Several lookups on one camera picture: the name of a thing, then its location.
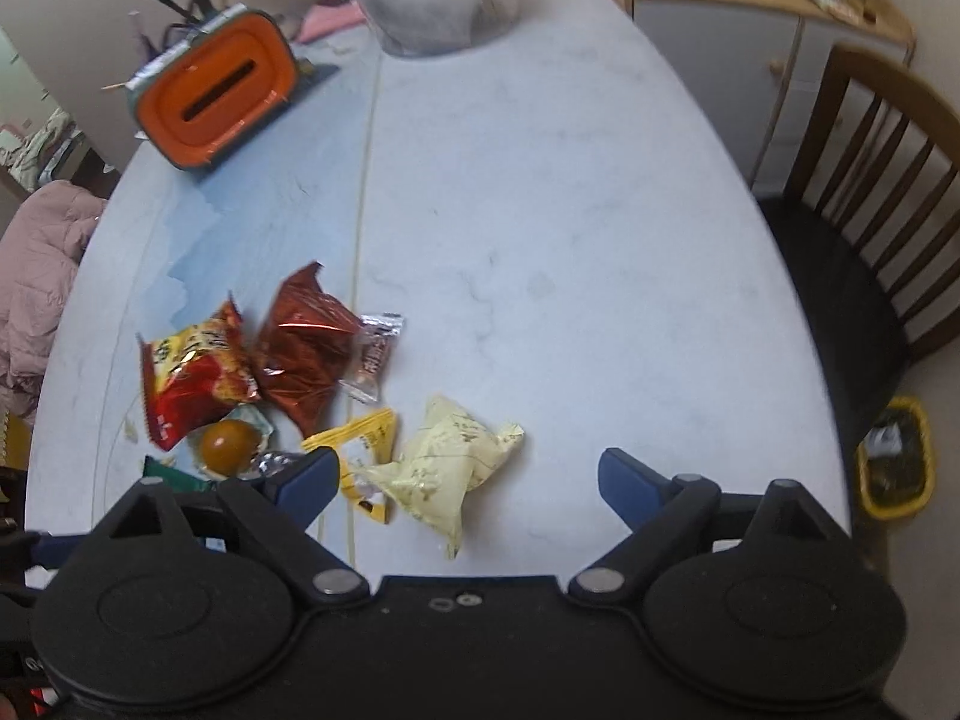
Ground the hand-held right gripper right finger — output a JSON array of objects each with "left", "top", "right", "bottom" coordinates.
[{"left": 566, "top": 447, "right": 854, "bottom": 607}]

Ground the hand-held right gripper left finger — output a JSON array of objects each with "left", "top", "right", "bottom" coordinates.
[{"left": 88, "top": 447, "right": 371, "bottom": 607}]

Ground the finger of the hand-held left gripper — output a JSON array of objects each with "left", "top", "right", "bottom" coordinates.
[{"left": 22, "top": 529, "right": 85, "bottom": 568}]

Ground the purple candy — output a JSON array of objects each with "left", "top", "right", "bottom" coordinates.
[{"left": 240, "top": 450, "right": 301, "bottom": 481}]

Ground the yellow sachet packet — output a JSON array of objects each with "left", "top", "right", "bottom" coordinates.
[{"left": 301, "top": 409, "right": 397, "bottom": 524}]

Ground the orange candy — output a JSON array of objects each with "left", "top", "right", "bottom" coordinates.
[{"left": 180, "top": 405, "right": 277, "bottom": 479}]

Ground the dark red foil packet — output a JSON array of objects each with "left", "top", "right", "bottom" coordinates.
[{"left": 251, "top": 262, "right": 365, "bottom": 440}]

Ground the pale yellow snack packet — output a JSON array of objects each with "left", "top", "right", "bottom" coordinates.
[{"left": 352, "top": 394, "right": 526, "bottom": 560}]

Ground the small silver candy wrapper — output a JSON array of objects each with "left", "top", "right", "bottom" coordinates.
[{"left": 339, "top": 313, "right": 406, "bottom": 404}]

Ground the green snack packet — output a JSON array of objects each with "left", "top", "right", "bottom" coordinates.
[{"left": 142, "top": 456, "right": 218, "bottom": 494}]

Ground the red yellow snack packet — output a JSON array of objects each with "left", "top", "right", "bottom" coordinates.
[{"left": 139, "top": 300, "right": 262, "bottom": 452}]

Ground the orange green storage box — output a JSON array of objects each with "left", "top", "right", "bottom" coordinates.
[{"left": 124, "top": 6, "right": 338, "bottom": 173}]

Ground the yellow trash bin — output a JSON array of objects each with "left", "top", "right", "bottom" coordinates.
[{"left": 857, "top": 397, "right": 937, "bottom": 522}]

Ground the pink padded jacket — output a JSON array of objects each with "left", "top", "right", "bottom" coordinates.
[{"left": 0, "top": 180, "right": 110, "bottom": 421}]

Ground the wooden chair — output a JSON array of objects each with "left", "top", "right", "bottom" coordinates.
[{"left": 754, "top": 43, "right": 960, "bottom": 451}]

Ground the floral patterned cloth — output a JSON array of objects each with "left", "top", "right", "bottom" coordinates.
[{"left": 0, "top": 109, "right": 83, "bottom": 192}]

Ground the light wooden cabinet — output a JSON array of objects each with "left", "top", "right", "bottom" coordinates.
[{"left": 566, "top": 0, "right": 920, "bottom": 192}]

